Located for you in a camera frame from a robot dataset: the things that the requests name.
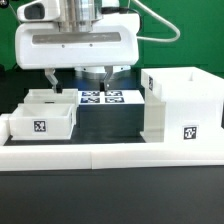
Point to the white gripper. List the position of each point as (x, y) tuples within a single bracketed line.
[(112, 42)]

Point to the white drawer box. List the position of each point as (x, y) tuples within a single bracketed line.
[(42, 121), (42, 96)]

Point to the white drawer cabinet frame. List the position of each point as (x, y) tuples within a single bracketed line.
[(182, 104)]

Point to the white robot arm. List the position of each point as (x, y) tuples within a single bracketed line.
[(78, 16)]

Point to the paper sheet with markers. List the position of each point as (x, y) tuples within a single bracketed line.
[(110, 97)]

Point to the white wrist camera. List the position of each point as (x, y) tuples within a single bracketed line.
[(39, 11)]

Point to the white fence left rail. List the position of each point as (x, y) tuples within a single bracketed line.
[(4, 128)]

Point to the white fence rail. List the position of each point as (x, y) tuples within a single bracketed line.
[(109, 156), (4, 128)]

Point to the white fence front rail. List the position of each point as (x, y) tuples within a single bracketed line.
[(109, 156)]

